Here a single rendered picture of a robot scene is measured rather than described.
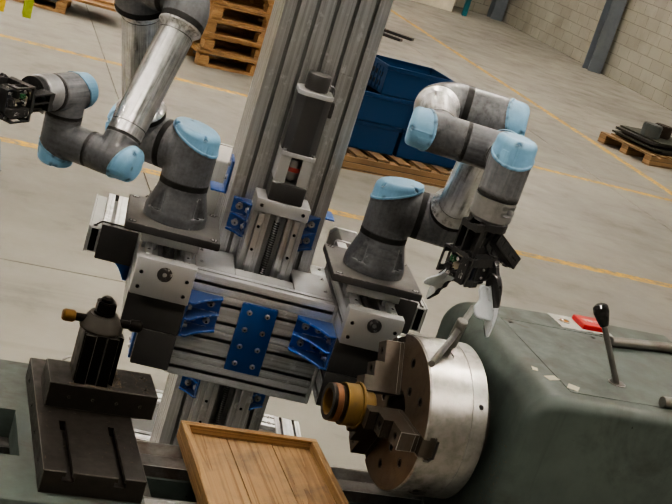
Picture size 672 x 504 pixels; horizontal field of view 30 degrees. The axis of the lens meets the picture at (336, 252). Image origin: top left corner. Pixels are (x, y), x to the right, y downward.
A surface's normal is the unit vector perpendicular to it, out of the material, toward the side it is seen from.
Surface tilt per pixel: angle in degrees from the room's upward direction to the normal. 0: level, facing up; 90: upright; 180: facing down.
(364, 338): 90
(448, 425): 69
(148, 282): 90
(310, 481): 0
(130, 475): 0
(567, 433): 90
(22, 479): 0
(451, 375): 33
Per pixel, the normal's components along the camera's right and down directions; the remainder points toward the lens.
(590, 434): 0.27, 0.36
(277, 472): 0.29, -0.91
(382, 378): 0.38, -0.17
